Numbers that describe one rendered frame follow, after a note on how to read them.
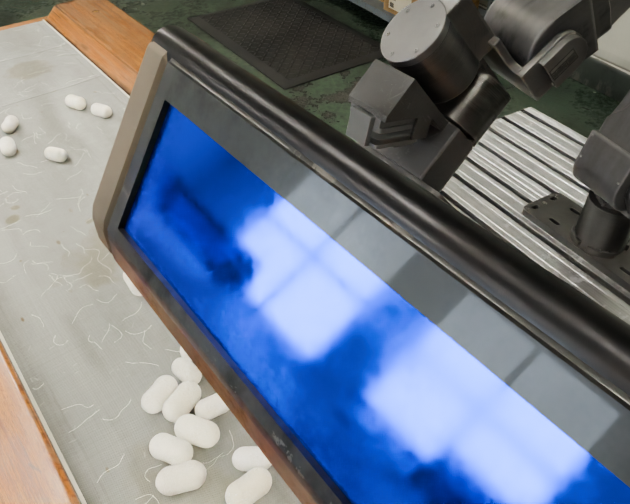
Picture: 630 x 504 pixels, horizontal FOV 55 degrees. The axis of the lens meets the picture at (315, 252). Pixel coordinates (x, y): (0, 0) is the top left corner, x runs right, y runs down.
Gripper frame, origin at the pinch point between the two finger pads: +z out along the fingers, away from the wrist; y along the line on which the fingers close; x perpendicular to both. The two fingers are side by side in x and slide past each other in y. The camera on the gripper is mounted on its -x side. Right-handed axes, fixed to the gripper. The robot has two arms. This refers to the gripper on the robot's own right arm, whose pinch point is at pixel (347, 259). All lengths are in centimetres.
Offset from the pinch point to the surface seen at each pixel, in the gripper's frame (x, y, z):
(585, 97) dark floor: 188, -81, -94
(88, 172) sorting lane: -1.5, -38.5, 12.8
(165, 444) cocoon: -9.6, 3.3, 19.3
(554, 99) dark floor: 181, -87, -85
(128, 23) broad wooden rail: 11, -74, -6
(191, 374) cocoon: -6.1, -1.6, 15.8
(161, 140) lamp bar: -34.2, 14.5, -2.3
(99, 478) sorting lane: -11.4, 1.5, 24.5
